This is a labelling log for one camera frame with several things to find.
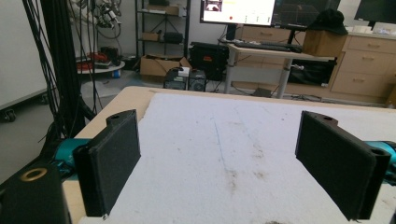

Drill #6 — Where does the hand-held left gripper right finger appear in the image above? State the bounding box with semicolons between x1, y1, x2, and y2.
294;110;392;221

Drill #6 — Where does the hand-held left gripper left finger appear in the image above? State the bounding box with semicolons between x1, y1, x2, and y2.
72;108;142;217

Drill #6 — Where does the round white platform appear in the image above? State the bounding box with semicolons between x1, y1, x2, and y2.
76;51;126;78

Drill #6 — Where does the wooden drawer cabinet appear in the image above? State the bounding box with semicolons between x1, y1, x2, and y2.
232;25;396;105

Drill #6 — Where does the black metal stand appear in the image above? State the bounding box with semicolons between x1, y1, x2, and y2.
40;0;97;139

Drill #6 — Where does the open cardboard box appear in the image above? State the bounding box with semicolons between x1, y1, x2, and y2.
139;54;193;84

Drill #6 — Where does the white table mat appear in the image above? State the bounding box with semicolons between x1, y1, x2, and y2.
78;91;396;224

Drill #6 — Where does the small black computer case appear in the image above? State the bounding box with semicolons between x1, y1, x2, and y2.
163;66;207;92

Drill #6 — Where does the brown cardboard box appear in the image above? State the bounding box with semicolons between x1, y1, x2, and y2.
302;29;348;58

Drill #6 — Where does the white-legged desk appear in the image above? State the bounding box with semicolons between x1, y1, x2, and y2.
218;38;337;100

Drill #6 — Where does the black keyboard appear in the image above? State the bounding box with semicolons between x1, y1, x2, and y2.
233;40;304;54

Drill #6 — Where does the white wheeled board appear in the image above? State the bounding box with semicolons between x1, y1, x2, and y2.
0;0;50;123

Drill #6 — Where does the black equipment case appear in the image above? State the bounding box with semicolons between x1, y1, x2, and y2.
189;41;230;82

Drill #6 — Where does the black cap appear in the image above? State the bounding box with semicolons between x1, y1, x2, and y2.
307;7;349;36

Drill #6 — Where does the black metal shelf rack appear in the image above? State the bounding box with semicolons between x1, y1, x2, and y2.
134;0;191;70

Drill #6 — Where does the dark computer monitor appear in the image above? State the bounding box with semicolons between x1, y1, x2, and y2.
271;0;342;31

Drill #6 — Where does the computer monitor with white screen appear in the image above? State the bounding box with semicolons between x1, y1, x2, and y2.
199;0;276;27

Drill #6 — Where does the bundle of black cables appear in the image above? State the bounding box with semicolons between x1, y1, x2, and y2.
21;0;68;138

